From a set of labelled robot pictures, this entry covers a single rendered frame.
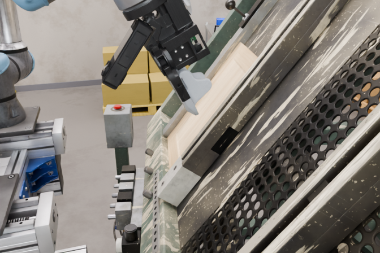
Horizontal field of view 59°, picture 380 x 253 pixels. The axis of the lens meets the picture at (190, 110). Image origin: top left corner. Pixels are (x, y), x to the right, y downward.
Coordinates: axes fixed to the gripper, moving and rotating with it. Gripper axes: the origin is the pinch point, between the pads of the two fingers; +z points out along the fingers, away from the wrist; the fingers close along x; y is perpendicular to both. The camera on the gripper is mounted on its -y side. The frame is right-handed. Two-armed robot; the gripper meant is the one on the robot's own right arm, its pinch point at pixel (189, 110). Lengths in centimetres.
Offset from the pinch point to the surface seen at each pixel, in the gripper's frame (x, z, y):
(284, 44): 21.9, 9.4, 29.8
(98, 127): 279, 107, -78
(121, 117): 92, 32, -24
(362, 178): -23.1, 9.9, 14.1
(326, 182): -19.4, 11.2, 10.9
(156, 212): 25.2, 35.9, -21.7
